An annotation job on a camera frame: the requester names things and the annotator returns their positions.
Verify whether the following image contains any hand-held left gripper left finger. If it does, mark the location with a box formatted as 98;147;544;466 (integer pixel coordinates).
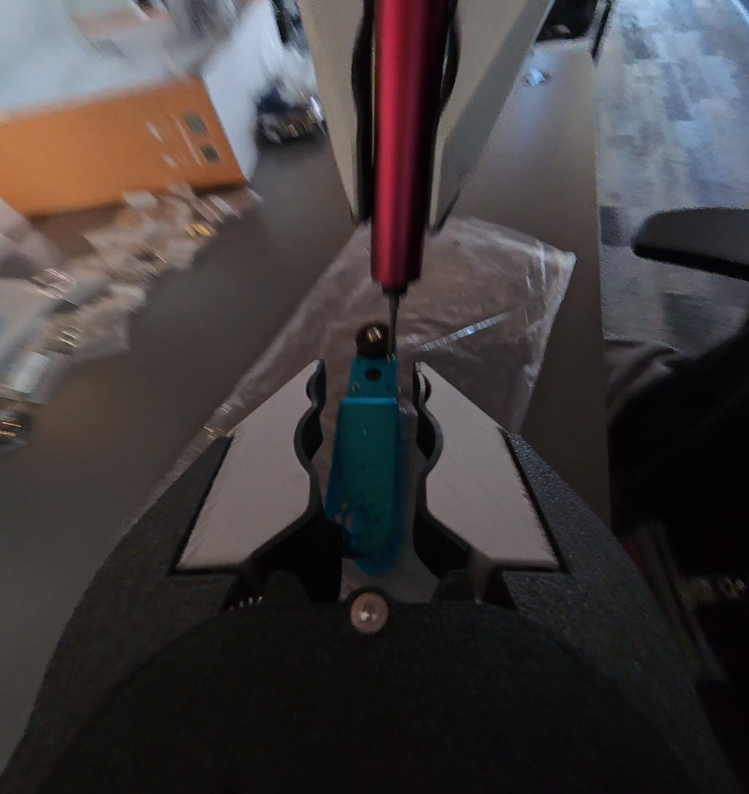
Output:
175;360;327;573

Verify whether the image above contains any pile of small parts bags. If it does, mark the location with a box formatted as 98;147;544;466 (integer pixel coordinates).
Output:
0;185;265;463

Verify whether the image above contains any black office chair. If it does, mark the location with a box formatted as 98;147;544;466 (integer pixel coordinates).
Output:
605;304;749;794
632;208;749;289

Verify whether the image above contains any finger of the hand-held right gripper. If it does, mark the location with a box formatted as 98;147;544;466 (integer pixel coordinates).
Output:
299;0;376;223
432;0;556;234

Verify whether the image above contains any person's grey pants leg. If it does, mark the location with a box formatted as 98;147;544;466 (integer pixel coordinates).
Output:
604;341;682;426

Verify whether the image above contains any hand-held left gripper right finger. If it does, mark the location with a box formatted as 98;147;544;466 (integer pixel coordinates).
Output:
412;363;562;570

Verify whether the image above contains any clear plastic bag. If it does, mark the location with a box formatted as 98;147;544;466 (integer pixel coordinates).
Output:
206;216;579;450

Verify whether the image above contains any blue bracket with black servo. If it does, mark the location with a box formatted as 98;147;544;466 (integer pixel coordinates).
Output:
323;321;407;576

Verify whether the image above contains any orange box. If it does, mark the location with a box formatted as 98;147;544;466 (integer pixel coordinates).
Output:
0;73;252;218

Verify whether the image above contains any red screwdriver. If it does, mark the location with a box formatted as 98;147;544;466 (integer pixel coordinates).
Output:
369;0;452;362

